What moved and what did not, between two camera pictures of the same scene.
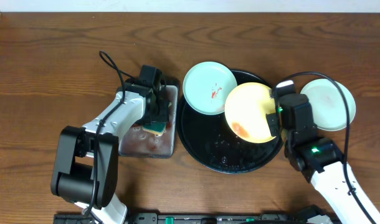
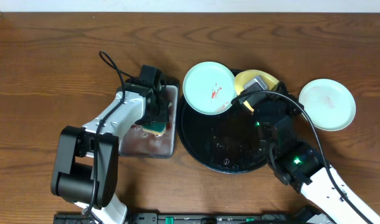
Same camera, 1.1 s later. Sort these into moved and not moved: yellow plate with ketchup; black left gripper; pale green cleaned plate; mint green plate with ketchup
Moved: yellow plate with ketchup
Not moved: black left gripper; pale green cleaned plate; mint green plate with ketchup
